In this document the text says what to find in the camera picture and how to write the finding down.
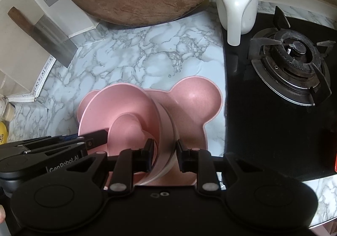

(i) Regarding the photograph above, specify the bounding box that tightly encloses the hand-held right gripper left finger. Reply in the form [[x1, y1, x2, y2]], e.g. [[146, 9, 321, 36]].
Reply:
[[69, 139, 156, 194]]

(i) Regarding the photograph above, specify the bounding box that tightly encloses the white insulated mug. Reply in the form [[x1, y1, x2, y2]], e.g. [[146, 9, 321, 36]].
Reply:
[[213, 0, 260, 46]]

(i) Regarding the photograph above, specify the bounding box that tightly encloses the yellow patterned bowl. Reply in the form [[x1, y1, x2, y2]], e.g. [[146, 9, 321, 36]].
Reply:
[[0, 121, 9, 144]]

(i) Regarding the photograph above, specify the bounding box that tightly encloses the pink bear-shaped plate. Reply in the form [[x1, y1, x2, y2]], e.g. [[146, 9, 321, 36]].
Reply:
[[79, 75, 224, 186]]

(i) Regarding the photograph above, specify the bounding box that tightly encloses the pink heart-shaped dish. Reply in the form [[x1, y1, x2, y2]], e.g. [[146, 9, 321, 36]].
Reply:
[[108, 112, 158, 159]]

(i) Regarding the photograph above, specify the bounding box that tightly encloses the gas burner grate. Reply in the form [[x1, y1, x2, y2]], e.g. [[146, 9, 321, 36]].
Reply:
[[247, 6, 332, 106]]

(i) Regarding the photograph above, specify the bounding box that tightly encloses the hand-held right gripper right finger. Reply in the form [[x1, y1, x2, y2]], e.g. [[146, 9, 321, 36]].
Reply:
[[176, 139, 260, 194]]

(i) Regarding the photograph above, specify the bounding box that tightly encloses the cleaver with wooden handle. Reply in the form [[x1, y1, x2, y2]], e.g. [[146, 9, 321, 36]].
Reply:
[[7, 7, 78, 68]]

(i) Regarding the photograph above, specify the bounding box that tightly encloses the music note edge tape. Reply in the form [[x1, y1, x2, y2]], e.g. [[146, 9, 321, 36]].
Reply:
[[7, 56, 57, 102]]

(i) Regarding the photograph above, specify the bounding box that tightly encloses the pink round bowl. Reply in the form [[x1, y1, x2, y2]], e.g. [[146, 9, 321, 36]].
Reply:
[[76, 84, 162, 171]]

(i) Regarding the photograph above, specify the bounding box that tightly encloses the white floral bowl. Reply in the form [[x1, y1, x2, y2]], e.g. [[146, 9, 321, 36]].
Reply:
[[0, 96, 16, 122]]

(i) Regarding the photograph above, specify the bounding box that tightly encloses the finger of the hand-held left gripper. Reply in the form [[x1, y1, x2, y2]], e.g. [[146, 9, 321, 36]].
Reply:
[[24, 137, 108, 157], [16, 129, 109, 147]]

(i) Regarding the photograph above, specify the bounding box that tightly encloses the black gas stove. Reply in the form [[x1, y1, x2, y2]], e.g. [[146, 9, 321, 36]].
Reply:
[[221, 4, 337, 181]]

